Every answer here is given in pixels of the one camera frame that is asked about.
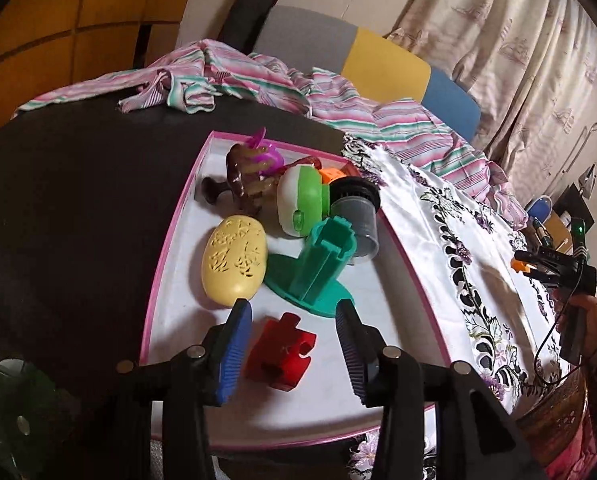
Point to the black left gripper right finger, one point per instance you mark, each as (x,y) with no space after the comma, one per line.
(475,437)

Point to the person's right hand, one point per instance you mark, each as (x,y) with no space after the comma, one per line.
(589,305)

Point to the grey yellow blue sofa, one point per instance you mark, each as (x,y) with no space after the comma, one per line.
(379,70)

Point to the beige patterned curtain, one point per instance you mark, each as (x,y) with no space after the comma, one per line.
(531,65)

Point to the clear jar black lid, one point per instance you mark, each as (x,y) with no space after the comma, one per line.
(358,201)

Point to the yellow oval perforated case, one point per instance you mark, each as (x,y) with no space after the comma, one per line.
(234,260)

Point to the cluttered wooden side table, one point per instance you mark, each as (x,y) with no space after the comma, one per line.
(576,200)

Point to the teal plastic flanged holder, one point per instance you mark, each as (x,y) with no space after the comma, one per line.
(310,281)

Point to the pink green striped cloth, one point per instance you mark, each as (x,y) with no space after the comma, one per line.
(191,78)

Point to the wooden panel cabinet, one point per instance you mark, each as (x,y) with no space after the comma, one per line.
(48,44)

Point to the white floral embroidered tablecloth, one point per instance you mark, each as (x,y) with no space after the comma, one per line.
(498,320)

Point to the pink rimmed white tray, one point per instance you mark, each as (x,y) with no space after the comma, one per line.
(322,408)

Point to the purple plastic toy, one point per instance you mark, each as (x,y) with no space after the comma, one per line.
(266,153)

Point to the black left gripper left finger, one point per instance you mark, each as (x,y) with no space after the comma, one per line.
(118,411)

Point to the red puzzle piece block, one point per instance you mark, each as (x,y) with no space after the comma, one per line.
(281,357)

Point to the green white plastic case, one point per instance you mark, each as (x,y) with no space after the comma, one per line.
(303,200)

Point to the orange linked cube blocks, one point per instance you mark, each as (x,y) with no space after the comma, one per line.
(330,174)

